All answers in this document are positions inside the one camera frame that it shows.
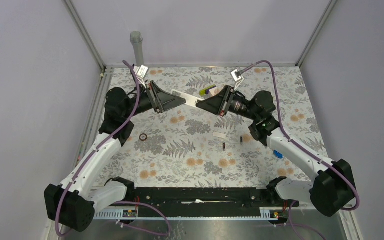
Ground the grey microphone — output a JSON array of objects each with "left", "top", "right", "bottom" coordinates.
[{"left": 130, "top": 31, "right": 144, "bottom": 66}]

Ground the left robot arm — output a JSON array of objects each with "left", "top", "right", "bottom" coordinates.
[{"left": 44, "top": 81, "right": 187, "bottom": 232}]

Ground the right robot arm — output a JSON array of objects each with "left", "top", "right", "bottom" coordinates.
[{"left": 196, "top": 86, "right": 360, "bottom": 217}]

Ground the blue plastic piece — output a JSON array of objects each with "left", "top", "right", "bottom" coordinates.
[{"left": 273, "top": 150, "right": 284, "bottom": 159}]

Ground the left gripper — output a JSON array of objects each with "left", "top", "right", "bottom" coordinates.
[{"left": 124, "top": 80, "right": 187, "bottom": 119}]

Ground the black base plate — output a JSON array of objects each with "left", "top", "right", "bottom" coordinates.
[{"left": 124, "top": 187, "right": 292, "bottom": 212}]

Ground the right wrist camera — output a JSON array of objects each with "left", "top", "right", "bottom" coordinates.
[{"left": 231, "top": 69, "right": 244, "bottom": 83}]

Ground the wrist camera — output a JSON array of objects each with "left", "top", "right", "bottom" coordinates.
[
  {"left": 231, "top": 69, "right": 244, "bottom": 83},
  {"left": 134, "top": 65, "right": 149, "bottom": 79}
]

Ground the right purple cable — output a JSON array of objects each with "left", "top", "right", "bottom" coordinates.
[{"left": 238, "top": 60, "right": 361, "bottom": 240}]

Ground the white battery cover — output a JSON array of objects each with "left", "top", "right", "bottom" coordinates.
[{"left": 213, "top": 131, "right": 227, "bottom": 139}]

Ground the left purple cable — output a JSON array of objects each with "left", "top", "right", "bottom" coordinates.
[{"left": 54, "top": 60, "right": 172, "bottom": 238}]

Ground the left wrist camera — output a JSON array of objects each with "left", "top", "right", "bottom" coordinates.
[{"left": 134, "top": 65, "right": 149, "bottom": 79}]

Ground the floral patterned mat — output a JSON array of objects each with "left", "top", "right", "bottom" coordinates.
[{"left": 94, "top": 64, "right": 327, "bottom": 188}]

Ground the white slotted cable duct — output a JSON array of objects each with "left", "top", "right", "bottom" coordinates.
[{"left": 93, "top": 206, "right": 288, "bottom": 221}]

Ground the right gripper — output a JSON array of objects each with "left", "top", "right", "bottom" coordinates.
[{"left": 196, "top": 85, "right": 260, "bottom": 122}]

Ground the white remote control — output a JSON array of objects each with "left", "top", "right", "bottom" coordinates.
[{"left": 171, "top": 89, "right": 204, "bottom": 108}]

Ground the purple cable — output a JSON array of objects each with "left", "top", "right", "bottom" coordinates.
[
  {"left": 238, "top": 60, "right": 361, "bottom": 240},
  {"left": 54, "top": 60, "right": 172, "bottom": 238}
]

